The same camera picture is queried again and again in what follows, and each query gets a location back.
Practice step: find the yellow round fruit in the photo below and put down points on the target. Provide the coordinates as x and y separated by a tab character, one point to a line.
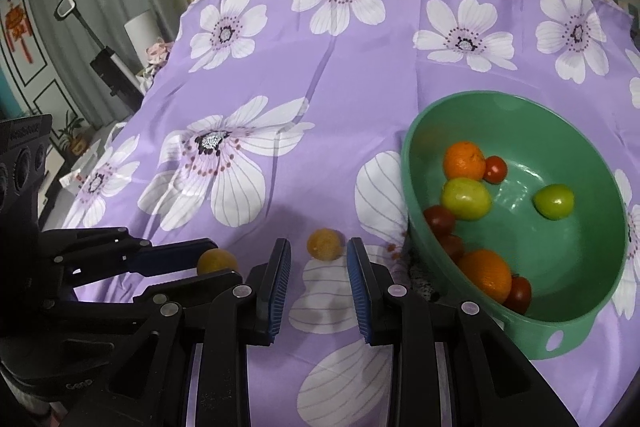
217	261
325	244

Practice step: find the purple floral blanket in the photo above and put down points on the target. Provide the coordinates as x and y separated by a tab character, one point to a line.
325	82

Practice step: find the orange tomato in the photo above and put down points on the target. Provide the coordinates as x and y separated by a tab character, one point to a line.
487	274
465	161

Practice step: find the green tomato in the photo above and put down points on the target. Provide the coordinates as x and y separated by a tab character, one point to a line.
466	198
554	201

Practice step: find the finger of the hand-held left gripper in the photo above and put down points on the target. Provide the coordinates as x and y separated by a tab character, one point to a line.
170	254
200	287

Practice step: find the green plastic bowl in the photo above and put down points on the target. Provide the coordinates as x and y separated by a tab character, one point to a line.
550	147

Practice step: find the floral cloth pile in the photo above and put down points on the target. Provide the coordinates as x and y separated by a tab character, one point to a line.
160	53

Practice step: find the potted plant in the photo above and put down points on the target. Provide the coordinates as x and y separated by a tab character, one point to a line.
72	132

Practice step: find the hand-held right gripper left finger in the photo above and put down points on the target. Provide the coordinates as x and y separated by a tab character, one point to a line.
275	292

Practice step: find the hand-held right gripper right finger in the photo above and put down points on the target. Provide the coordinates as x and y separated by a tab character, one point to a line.
360	292

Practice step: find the white cabinet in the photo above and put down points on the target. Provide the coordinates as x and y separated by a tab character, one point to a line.
52	169

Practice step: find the red cherry tomato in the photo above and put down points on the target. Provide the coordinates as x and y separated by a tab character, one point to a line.
440	219
496	169
451	248
520	294

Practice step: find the red knot wall ornament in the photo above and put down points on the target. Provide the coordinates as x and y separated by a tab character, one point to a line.
17	29

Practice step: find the black upright vacuum cleaner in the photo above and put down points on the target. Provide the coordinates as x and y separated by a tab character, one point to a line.
112	77

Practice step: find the white cylinder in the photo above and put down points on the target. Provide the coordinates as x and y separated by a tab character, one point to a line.
140	32

